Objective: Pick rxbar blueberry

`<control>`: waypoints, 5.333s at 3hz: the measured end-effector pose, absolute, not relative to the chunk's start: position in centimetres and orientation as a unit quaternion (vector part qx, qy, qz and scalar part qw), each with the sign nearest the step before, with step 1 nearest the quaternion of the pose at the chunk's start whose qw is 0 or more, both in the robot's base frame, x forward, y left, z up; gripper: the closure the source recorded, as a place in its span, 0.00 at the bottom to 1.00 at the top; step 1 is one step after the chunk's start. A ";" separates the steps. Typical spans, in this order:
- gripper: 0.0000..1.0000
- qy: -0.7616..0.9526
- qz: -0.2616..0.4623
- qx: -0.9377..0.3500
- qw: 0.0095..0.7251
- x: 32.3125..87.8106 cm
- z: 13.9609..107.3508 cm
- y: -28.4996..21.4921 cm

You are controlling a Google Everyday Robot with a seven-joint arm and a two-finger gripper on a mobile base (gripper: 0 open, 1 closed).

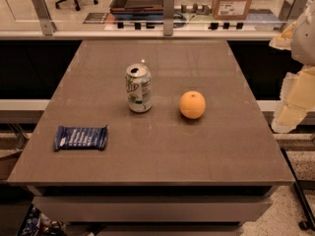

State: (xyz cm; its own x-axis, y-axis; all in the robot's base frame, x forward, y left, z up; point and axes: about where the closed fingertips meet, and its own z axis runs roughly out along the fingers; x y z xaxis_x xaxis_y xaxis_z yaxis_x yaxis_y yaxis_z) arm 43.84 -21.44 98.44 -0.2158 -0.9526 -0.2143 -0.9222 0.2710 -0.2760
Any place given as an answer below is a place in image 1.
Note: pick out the green white soda can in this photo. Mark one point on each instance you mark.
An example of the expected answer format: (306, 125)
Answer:
(138, 83)

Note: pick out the orange fruit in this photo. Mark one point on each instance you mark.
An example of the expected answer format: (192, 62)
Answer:
(192, 104)

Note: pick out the left metal railing post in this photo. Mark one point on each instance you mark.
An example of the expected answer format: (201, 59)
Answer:
(46, 24)

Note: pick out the middle metal railing post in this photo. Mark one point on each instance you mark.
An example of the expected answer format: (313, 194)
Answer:
(168, 12)

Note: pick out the blue rxbar wrapper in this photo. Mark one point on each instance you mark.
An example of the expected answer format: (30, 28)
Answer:
(80, 138)

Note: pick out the grey table drawer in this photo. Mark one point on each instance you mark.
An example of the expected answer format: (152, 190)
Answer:
(153, 209)

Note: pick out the black cart leg with wheel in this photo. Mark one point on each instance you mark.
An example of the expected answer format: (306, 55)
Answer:
(300, 186)

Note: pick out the cardboard box with label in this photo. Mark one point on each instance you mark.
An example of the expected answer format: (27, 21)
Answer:
(230, 9)

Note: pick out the metal railing post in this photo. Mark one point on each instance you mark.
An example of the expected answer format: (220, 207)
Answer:
(290, 11)
(168, 12)
(46, 24)

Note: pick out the right metal railing post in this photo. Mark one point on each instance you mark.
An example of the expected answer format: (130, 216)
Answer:
(290, 11)

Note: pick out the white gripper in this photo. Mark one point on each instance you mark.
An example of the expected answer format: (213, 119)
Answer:
(305, 38)

